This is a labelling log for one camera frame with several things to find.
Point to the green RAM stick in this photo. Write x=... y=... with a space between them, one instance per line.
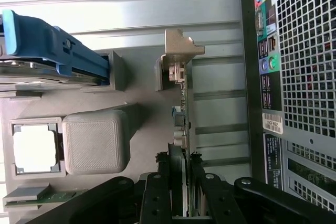
x=29 y=193

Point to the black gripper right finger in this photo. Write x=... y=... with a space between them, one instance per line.
x=218 y=200

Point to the grey plastic parts rack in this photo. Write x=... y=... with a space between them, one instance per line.
x=92 y=142

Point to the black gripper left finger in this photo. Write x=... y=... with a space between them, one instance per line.
x=155 y=200

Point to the open black PC case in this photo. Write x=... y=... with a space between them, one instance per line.
x=302 y=51

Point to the silver CPU chip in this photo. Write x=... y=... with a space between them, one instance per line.
x=34 y=148

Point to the hard disk with blue carrier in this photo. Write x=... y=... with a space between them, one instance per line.
x=78 y=61

